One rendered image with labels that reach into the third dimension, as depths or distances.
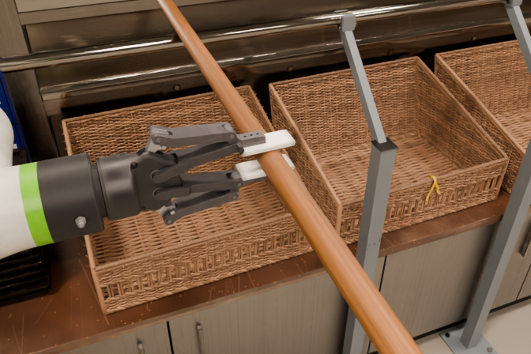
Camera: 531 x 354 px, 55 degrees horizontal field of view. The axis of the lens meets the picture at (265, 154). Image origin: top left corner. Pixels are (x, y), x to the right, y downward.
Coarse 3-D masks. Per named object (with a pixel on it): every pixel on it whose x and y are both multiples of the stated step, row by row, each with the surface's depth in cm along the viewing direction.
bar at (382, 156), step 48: (432, 0) 122; (480, 0) 126; (96, 48) 99; (144, 48) 102; (528, 48) 128; (384, 144) 111; (384, 192) 117; (528, 192) 138; (480, 288) 163; (480, 336) 181
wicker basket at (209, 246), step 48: (192, 96) 150; (96, 144) 144; (144, 144) 149; (240, 192) 155; (96, 240) 139; (144, 240) 138; (192, 240) 118; (240, 240) 124; (288, 240) 131; (96, 288) 114; (144, 288) 120
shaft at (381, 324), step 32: (160, 0) 112; (192, 32) 95; (224, 96) 76; (256, 128) 67; (288, 192) 57; (320, 224) 52; (320, 256) 50; (352, 256) 49; (352, 288) 46; (384, 320) 43; (384, 352) 41; (416, 352) 40
